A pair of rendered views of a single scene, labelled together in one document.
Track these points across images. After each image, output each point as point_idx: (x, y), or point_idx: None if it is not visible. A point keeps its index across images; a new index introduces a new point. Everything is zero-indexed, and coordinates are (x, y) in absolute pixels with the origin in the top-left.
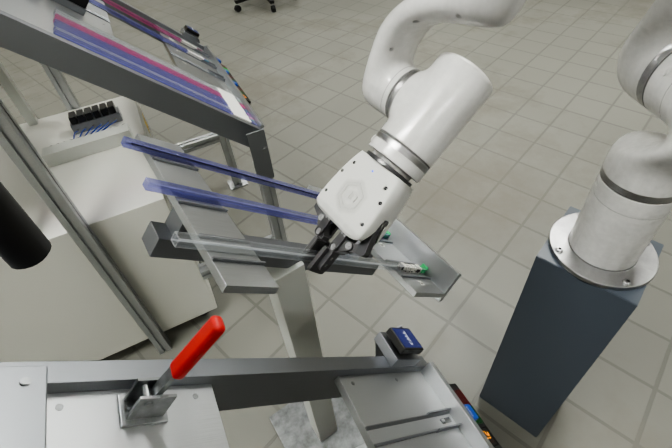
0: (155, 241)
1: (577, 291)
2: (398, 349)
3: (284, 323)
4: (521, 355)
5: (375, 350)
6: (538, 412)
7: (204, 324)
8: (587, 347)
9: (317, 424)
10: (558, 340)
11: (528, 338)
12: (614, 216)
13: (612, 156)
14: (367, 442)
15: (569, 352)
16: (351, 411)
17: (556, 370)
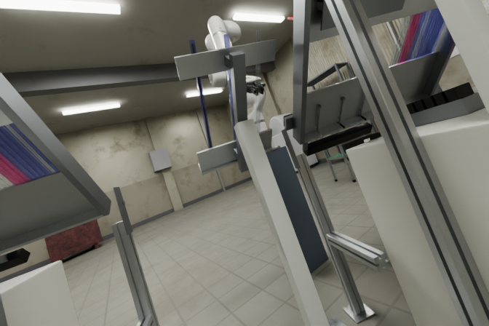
0: (241, 51)
1: (277, 156)
2: (291, 114)
3: (265, 158)
4: (292, 209)
5: (288, 137)
6: (316, 237)
7: (289, 17)
8: (293, 175)
9: (324, 311)
10: (289, 183)
11: (286, 196)
12: (263, 129)
13: (249, 118)
14: (319, 89)
15: (294, 185)
16: (310, 92)
17: (300, 200)
